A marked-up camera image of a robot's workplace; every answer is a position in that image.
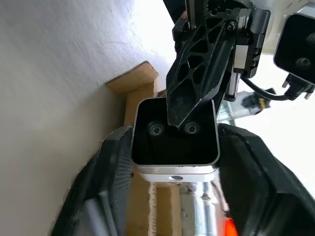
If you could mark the black yellow object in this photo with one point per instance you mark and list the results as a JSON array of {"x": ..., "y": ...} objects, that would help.
[{"x": 256, "y": 102}]

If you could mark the silver black depth camera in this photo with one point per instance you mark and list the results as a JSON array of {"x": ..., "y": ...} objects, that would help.
[
  {"x": 172, "y": 150},
  {"x": 297, "y": 46}
]

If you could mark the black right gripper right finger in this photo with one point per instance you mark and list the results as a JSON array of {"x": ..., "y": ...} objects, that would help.
[{"x": 258, "y": 186}]

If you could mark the shiny silver metal cylinder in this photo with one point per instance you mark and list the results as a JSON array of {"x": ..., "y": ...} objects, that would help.
[{"x": 204, "y": 211}]

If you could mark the cardboard divider tray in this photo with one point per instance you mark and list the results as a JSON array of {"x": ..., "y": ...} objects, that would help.
[{"x": 137, "y": 81}]

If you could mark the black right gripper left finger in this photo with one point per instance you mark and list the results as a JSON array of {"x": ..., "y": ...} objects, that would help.
[{"x": 98, "y": 186}]

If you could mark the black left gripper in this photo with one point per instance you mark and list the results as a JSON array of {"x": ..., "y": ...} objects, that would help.
[{"x": 248, "y": 27}]

